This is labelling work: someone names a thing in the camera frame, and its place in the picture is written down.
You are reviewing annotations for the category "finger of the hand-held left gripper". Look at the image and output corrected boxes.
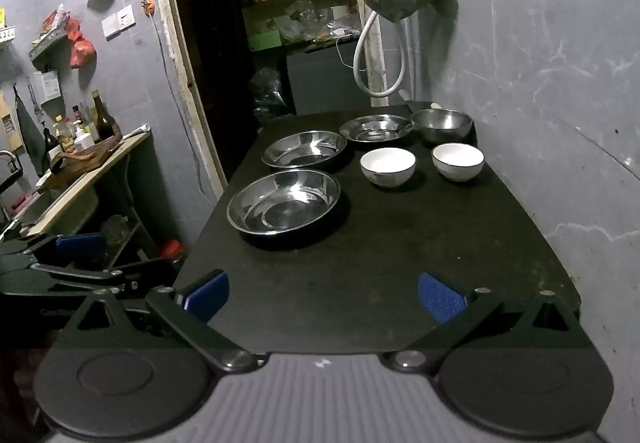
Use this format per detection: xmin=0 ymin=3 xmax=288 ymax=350
xmin=30 ymin=257 xmax=177 ymax=296
xmin=20 ymin=232 xmax=108 ymax=270

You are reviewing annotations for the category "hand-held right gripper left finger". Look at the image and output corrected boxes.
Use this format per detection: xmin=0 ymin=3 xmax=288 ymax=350
xmin=60 ymin=271 xmax=258 ymax=371

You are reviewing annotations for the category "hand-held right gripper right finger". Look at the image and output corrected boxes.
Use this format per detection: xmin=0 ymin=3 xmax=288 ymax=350
xmin=382 ymin=272 xmax=596 ymax=371

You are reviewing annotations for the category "stainless steel plate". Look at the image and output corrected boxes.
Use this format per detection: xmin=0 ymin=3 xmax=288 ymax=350
xmin=226 ymin=169 xmax=342 ymax=236
xmin=339 ymin=114 xmax=414 ymax=144
xmin=261 ymin=131 xmax=348 ymax=170

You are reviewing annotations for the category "white ceramic bowl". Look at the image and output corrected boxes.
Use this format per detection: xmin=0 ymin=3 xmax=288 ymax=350
xmin=360 ymin=147 xmax=417 ymax=188
xmin=431 ymin=142 xmax=486 ymax=182

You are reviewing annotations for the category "stainless steel bowl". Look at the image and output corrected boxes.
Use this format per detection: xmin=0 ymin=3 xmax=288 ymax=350
xmin=411 ymin=109 xmax=473 ymax=144

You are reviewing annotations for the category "wooden kitchen counter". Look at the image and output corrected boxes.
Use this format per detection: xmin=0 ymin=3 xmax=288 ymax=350
xmin=20 ymin=130 xmax=151 ymax=238

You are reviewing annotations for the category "red capped dark jug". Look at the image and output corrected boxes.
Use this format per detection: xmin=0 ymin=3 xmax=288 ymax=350
xmin=160 ymin=239 xmax=187 ymax=270

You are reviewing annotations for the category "wooden cutting board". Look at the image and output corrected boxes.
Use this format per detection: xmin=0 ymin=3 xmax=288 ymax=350
xmin=37 ymin=135 xmax=123 ymax=187

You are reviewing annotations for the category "metal faucet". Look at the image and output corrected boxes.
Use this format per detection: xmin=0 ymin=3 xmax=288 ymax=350
xmin=0 ymin=150 xmax=24 ymax=220

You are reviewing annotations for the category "green hanging cloth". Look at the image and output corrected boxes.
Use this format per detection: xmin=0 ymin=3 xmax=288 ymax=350
xmin=14 ymin=88 xmax=47 ymax=174

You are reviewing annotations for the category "row of condiment bottles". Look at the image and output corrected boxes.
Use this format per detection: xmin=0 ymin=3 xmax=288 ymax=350
xmin=41 ymin=89 xmax=121 ymax=164

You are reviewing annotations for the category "wooden hanging board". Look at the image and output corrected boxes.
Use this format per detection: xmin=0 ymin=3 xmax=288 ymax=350
xmin=0 ymin=93 xmax=21 ymax=154

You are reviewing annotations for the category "black plastic bag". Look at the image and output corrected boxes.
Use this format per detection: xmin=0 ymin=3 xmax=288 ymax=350
xmin=248 ymin=68 xmax=296 ymax=124

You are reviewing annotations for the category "dark cabinet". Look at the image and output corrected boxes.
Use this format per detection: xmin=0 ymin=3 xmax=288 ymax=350
xmin=285 ymin=45 xmax=371 ymax=116

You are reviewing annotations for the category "green box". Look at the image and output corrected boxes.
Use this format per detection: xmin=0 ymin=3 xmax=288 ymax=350
xmin=248 ymin=32 xmax=281 ymax=51

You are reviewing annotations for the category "white wall box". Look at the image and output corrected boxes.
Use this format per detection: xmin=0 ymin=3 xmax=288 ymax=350
xmin=34 ymin=69 xmax=62 ymax=104

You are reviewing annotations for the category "metal wall rack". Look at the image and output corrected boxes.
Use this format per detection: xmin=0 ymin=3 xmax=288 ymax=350
xmin=28 ymin=30 xmax=73 ymax=64

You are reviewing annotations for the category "thin wall cable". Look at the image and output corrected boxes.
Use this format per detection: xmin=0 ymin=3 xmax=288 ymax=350
xmin=149 ymin=14 xmax=205 ymax=194

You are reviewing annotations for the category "wooden door frame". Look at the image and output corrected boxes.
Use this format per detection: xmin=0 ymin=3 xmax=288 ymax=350
xmin=147 ymin=0 xmax=388 ymax=196

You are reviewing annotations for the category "white hose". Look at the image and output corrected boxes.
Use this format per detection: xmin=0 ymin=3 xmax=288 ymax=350
xmin=353 ymin=10 xmax=407 ymax=98

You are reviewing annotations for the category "thin white cable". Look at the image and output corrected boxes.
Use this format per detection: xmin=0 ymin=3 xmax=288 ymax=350
xmin=335 ymin=35 xmax=358 ymax=71

